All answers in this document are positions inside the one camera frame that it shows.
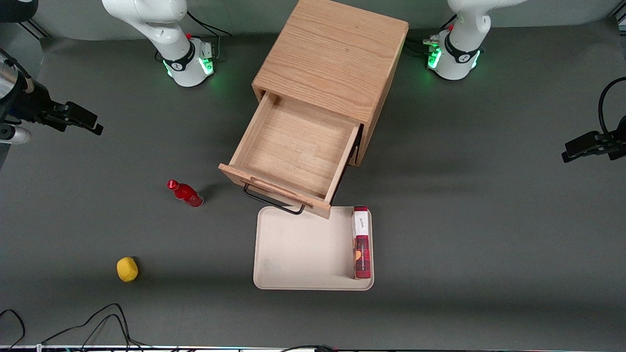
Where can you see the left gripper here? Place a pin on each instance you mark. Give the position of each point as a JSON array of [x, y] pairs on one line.
[[617, 142]]

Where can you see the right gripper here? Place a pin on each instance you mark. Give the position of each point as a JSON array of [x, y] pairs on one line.
[[30, 106]]

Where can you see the wooden drawer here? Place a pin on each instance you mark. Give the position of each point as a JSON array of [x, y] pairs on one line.
[[293, 146]]

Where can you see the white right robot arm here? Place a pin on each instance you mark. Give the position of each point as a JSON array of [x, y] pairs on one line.
[[146, 14]]

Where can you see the wooden drawer cabinet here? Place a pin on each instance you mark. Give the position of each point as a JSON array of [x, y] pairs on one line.
[[337, 49]]

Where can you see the red bottle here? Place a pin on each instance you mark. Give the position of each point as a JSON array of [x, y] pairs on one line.
[[188, 194]]

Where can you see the yellow lemon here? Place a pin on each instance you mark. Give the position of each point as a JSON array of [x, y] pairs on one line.
[[127, 269]]

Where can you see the red and white carton box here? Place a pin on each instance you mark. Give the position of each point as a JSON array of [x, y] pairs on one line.
[[362, 254]]

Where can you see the beige plastic tray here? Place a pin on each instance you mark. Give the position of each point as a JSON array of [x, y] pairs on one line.
[[303, 254]]

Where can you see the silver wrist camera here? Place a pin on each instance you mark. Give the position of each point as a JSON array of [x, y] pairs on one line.
[[17, 135]]

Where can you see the aluminium frame profile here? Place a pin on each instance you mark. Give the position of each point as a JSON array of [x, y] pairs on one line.
[[617, 18], [40, 30]]

